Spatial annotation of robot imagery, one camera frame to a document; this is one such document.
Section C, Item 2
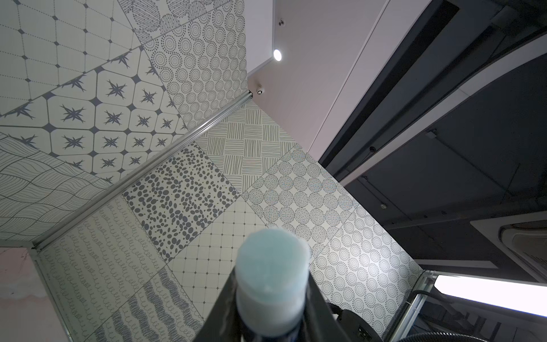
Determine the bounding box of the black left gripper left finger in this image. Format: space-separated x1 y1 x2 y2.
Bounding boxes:
194 269 239 342

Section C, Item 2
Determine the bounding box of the white blue glue stick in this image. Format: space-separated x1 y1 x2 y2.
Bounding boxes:
234 228 311 341

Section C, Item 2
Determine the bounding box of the black corrugated cable conduit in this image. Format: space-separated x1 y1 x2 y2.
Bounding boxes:
397 331 488 342

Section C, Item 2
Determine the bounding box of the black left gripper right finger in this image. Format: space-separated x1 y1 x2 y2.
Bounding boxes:
301 273 350 342

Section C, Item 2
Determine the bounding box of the ceiling strip light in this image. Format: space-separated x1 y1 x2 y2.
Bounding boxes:
434 274 546 317

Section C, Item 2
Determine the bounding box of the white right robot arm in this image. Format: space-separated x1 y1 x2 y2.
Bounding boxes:
327 302 383 342

